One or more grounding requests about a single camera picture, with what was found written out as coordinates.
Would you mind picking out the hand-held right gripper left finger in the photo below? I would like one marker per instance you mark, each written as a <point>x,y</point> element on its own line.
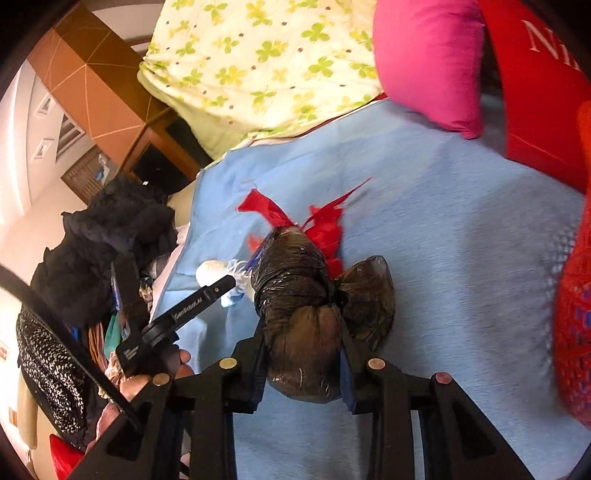
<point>251,369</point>

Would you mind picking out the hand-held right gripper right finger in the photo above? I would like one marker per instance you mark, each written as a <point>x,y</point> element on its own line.
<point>349,385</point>

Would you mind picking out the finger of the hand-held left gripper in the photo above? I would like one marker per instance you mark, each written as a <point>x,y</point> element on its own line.
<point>207,295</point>
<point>131,290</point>

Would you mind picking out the white plastic bag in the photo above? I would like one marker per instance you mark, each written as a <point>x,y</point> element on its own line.
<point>212,273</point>

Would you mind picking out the black plastic bag bundle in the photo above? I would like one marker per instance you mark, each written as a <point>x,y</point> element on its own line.
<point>295,295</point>

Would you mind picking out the red perforated basket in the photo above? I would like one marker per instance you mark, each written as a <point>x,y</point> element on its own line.
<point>577,323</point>

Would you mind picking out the person's left hand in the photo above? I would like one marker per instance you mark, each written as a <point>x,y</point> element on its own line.
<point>185,359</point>

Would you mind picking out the teal cloth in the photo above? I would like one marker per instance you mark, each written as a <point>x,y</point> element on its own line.
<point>113,337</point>

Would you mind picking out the orange striped cloth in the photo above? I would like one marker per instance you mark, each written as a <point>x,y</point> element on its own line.
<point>96,341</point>

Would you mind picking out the black clothing pile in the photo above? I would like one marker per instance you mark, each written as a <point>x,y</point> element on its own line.
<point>92,240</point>

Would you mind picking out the black white speckled cloth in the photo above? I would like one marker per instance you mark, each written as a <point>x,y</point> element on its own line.
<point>51,369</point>

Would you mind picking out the beige pillow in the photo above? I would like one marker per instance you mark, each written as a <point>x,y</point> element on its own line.
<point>182,205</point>

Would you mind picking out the wooden lattice screen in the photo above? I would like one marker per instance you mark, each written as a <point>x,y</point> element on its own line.
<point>85,177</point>

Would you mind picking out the red cloth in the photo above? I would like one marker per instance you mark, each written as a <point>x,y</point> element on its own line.
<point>64,452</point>

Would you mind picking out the wooden bed headboard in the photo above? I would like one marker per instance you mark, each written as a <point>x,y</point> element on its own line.
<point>159,152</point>

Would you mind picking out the ceiling vent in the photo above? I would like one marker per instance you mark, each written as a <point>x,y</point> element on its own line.
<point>69,136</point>

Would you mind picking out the blue blanket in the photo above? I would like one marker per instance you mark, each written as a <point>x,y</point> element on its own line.
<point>461,230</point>

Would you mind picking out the clover print quilt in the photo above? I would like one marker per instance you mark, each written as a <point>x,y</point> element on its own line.
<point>258,69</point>

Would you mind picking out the pink pillow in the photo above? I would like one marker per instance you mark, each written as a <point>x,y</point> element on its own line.
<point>425,60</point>

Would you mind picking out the red shopping bag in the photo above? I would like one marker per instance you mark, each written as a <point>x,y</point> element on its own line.
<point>535,101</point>

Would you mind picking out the orange packet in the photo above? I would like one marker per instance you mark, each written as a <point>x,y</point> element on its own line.
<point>585,138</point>

